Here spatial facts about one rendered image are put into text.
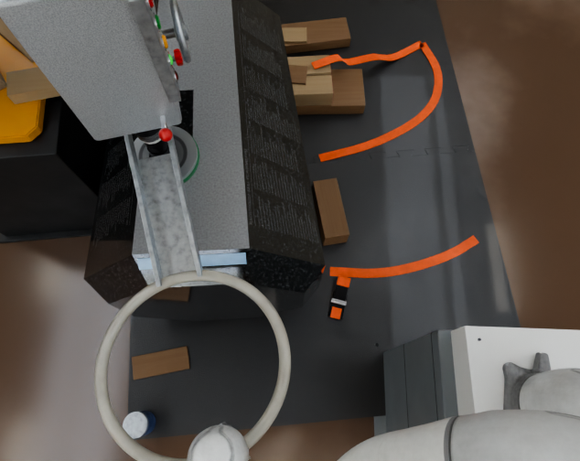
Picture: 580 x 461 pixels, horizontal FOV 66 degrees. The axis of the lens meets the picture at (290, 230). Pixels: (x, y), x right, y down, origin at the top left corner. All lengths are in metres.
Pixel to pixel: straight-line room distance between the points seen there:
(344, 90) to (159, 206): 1.52
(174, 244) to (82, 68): 0.51
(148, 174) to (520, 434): 1.07
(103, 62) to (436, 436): 0.85
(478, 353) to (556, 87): 2.06
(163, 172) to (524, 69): 2.30
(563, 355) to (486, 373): 0.22
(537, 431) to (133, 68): 0.90
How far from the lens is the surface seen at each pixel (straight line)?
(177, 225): 1.28
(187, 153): 1.46
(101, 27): 0.94
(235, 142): 1.49
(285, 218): 1.49
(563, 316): 2.50
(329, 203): 2.16
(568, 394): 1.13
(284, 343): 1.16
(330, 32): 2.82
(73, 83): 1.05
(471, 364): 1.29
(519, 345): 1.36
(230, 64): 1.67
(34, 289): 2.48
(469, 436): 0.60
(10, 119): 1.87
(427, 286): 2.25
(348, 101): 2.51
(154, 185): 1.30
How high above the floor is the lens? 2.12
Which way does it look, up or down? 70 degrees down
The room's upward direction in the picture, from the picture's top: 1 degrees clockwise
